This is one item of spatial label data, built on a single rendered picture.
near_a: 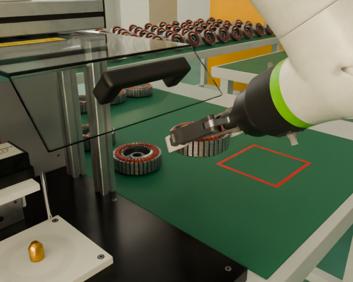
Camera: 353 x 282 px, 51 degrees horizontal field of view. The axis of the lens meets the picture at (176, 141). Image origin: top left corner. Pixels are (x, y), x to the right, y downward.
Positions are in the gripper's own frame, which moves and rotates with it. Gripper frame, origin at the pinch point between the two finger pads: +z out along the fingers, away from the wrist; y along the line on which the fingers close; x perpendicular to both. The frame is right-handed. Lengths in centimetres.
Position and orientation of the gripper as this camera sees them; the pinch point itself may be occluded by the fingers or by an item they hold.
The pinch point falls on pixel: (199, 136)
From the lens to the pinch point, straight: 70.0
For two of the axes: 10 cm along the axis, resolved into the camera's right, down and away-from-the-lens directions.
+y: 8.7, -1.9, 4.6
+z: -4.3, 2.1, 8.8
